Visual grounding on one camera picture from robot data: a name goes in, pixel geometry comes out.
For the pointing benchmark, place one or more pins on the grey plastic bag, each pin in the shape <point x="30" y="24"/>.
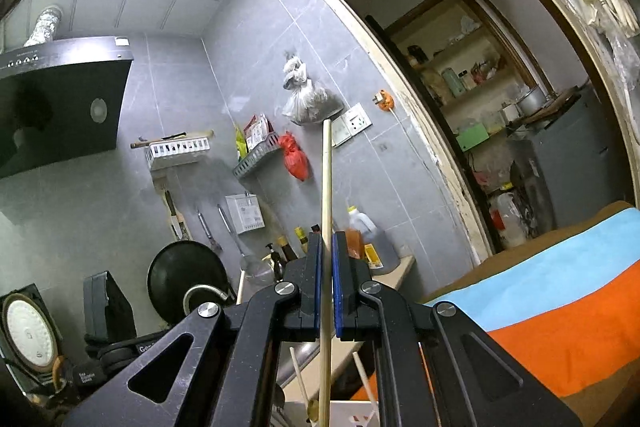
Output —
<point x="305" y="102"/>

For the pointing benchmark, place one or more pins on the grey wall basket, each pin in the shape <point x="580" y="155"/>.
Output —
<point x="257" y="159"/>

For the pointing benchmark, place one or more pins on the red plastic bag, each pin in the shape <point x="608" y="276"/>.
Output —
<point x="295" y="157"/>

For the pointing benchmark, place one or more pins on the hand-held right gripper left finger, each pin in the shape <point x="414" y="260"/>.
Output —
<point x="312" y="287"/>

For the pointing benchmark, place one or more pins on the black range hood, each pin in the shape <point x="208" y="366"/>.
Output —
<point x="60" y="107"/>

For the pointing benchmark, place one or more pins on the wooden rolling pin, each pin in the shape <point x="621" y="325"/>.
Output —
<point x="170" y="139"/>

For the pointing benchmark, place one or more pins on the metal strainer ladle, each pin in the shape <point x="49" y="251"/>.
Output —
<point x="255" y="269"/>

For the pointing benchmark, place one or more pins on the wooden door frame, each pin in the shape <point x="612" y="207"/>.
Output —
<point x="435" y="142"/>

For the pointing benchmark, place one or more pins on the cooking oil jug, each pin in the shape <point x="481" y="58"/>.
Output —
<point x="380" y="247"/>

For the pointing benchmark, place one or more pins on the grey cabinet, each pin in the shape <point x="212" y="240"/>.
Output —
<point x="570" y="162"/>

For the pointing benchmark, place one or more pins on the white wall socket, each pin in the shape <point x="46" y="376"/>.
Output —
<point x="352" y="124"/>

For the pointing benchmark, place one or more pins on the green box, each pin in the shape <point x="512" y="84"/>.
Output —
<point x="472" y="139"/>

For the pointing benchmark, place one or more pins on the white chopstick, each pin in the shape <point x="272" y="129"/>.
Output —
<point x="300" y="377"/>
<point x="365" y="379"/>

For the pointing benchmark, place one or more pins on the white utensil holder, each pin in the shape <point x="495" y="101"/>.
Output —
<point x="350" y="414"/>

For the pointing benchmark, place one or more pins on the white jug red label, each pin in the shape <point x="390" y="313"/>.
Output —
<point x="510" y="222"/>

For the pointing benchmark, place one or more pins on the blue orange brown striped cloth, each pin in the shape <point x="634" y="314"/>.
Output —
<point x="550" y="287"/>

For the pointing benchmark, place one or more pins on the metal spatula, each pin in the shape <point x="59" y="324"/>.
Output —
<point x="207" y="232"/>

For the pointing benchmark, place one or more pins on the orange plug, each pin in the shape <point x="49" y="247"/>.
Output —
<point x="384" y="101"/>

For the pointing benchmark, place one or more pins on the white wall box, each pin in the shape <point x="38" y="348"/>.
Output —
<point x="245" y="213"/>

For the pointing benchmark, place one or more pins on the white round scale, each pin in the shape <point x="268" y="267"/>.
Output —
<point x="27" y="337"/>

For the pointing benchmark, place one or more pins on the hanging kitchen knife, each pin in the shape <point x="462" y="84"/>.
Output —
<point x="175" y="217"/>

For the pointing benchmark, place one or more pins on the metal pot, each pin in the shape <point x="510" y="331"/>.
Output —
<point x="529" y="101"/>

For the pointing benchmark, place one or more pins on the black wok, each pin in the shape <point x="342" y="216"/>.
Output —
<point x="180" y="272"/>

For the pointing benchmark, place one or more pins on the wooden storage shelf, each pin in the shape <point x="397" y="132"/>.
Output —
<point x="470" y="67"/>

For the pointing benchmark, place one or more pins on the foil exhaust duct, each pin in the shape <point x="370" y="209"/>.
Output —
<point x="45" y="24"/>

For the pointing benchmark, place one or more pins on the white wall rack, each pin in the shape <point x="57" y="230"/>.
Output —
<point x="175" y="154"/>

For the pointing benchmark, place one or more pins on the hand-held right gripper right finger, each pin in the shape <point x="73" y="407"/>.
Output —
<point x="340" y="287"/>

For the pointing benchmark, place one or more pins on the wooden chopstick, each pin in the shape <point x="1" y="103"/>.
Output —
<point x="327" y="187"/>

